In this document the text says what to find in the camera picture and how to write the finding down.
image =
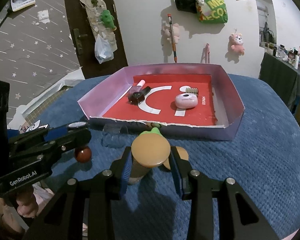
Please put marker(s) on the pink plush behind mop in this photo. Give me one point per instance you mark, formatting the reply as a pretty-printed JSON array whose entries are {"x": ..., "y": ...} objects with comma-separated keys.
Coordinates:
[{"x": 167, "y": 33}]

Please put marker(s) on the green tote bag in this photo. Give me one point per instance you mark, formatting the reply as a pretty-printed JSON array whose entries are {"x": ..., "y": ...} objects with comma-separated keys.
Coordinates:
[{"x": 213, "y": 12}]

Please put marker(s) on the red and lilac cardboard tray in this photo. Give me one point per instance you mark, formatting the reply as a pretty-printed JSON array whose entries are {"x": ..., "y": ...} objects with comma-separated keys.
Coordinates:
[{"x": 217, "y": 116}]

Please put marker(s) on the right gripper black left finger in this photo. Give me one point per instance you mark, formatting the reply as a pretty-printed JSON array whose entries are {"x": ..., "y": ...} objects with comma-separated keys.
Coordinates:
[{"x": 63, "y": 216}]

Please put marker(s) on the pink plush on wall right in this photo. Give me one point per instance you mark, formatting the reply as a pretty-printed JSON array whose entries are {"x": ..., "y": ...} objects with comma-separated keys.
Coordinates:
[{"x": 236, "y": 41}]

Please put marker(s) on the lilac nail polish bottle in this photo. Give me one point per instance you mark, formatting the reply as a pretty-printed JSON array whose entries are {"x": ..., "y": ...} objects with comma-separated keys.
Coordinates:
[{"x": 136, "y": 88}]

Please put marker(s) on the dark red ball bottle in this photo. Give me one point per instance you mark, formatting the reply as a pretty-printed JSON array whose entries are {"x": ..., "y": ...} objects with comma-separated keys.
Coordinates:
[{"x": 83, "y": 154}]

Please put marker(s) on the dark wooden door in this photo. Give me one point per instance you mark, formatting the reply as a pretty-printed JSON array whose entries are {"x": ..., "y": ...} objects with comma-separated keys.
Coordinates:
[{"x": 78, "y": 19}]

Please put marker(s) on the operator hand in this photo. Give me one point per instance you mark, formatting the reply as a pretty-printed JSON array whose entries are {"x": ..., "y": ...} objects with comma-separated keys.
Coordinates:
[{"x": 24, "y": 205}]

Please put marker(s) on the door handle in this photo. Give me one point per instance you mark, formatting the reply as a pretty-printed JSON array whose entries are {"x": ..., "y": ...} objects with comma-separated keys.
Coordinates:
[{"x": 78, "y": 40}]

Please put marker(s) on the black nail polish bottle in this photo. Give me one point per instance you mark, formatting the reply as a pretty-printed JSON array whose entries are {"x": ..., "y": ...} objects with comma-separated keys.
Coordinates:
[{"x": 138, "y": 97}]

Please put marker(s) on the green plush on door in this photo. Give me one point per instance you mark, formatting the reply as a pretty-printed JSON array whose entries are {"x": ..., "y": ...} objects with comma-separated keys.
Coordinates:
[{"x": 108, "y": 20}]

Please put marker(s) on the white plastic bag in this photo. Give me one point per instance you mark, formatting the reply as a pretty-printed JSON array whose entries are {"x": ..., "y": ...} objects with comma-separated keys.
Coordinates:
[{"x": 103, "y": 50}]

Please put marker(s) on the blue textured table cloth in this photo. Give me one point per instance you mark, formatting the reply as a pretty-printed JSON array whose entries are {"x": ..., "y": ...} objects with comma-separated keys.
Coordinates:
[{"x": 264, "y": 158}]

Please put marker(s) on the clear plastic cup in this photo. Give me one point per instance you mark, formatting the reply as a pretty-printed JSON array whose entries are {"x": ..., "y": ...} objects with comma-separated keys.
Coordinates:
[{"x": 114, "y": 136}]

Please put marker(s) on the pink oval case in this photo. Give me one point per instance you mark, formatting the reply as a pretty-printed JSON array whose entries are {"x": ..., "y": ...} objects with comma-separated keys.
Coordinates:
[{"x": 186, "y": 101}]

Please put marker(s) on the orange mop handle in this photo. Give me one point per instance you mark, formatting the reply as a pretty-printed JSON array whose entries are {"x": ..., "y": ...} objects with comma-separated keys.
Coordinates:
[{"x": 172, "y": 38}]

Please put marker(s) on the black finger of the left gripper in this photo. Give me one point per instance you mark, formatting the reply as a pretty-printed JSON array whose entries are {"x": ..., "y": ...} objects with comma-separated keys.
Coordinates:
[{"x": 71, "y": 128}]

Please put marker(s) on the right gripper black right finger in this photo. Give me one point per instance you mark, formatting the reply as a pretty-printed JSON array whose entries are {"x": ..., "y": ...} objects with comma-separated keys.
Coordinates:
[{"x": 220, "y": 205}]

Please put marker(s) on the dark cloth covered side table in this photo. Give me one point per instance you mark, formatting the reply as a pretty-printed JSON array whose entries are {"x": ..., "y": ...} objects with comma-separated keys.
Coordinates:
[{"x": 283, "y": 78}]

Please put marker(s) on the white round device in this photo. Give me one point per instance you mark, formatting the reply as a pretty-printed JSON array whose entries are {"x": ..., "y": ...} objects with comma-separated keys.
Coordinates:
[{"x": 33, "y": 126}]

